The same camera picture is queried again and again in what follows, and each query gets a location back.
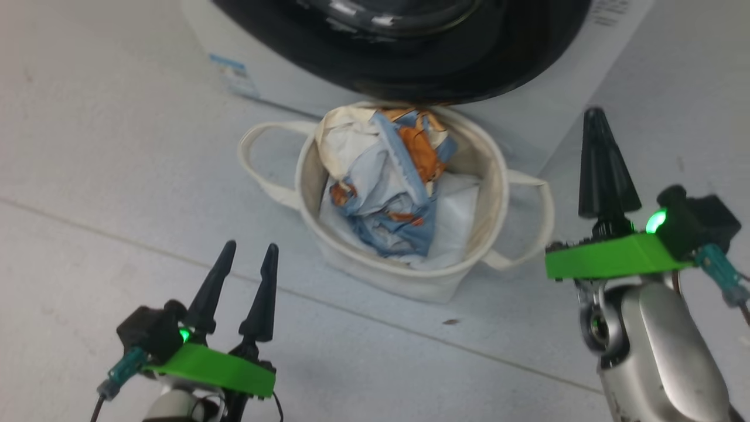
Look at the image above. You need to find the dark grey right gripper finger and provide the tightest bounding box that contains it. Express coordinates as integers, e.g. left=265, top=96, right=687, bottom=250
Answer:
left=578, top=107, right=611, bottom=219
left=596, top=107, right=641, bottom=219

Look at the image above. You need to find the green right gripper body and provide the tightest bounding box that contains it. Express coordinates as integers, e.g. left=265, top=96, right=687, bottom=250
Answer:
left=545, top=218, right=695, bottom=281

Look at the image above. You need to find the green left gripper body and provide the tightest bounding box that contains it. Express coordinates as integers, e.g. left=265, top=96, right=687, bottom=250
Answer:
left=144, top=331, right=276, bottom=399

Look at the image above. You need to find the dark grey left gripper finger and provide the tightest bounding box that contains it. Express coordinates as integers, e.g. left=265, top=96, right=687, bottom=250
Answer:
left=186, top=239, right=237, bottom=336
left=238, top=243, right=280, bottom=343

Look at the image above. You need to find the blue cartoon print garment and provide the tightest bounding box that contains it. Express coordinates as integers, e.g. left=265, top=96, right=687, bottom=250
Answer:
left=328, top=111, right=458, bottom=258

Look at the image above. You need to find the black round washing machine door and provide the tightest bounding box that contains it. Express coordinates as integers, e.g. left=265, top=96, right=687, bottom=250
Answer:
left=211, top=0, right=592, bottom=106

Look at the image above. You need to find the beige garment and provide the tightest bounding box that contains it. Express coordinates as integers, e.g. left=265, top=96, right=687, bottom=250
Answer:
left=315, top=104, right=455, bottom=185

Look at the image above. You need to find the white cloth basket liner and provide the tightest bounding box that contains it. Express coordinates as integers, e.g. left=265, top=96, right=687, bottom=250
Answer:
left=319, top=170, right=481, bottom=270

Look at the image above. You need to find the cream fabric laundry basket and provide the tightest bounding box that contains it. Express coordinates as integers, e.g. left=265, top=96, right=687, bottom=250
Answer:
left=237, top=101, right=555, bottom=304

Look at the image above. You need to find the white washing machine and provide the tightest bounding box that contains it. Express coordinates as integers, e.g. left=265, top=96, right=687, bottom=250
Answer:
left=182, top=0, right=654, bottom=176

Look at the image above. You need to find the printed text sticker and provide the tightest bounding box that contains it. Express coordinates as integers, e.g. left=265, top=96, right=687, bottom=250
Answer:
left=586, top=0, right=630, bottom=29

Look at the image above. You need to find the blue energy label sticker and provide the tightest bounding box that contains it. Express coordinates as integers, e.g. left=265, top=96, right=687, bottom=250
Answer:
left=209, top=54, right=260, bottom=99

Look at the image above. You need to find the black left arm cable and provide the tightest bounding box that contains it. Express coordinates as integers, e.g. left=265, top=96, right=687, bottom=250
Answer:
left=196, top=390, right=285, bottom=422

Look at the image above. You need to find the teal right camera connector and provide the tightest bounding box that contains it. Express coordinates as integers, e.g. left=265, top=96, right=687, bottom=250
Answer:
left=694, top=243, right=750, bottom=308

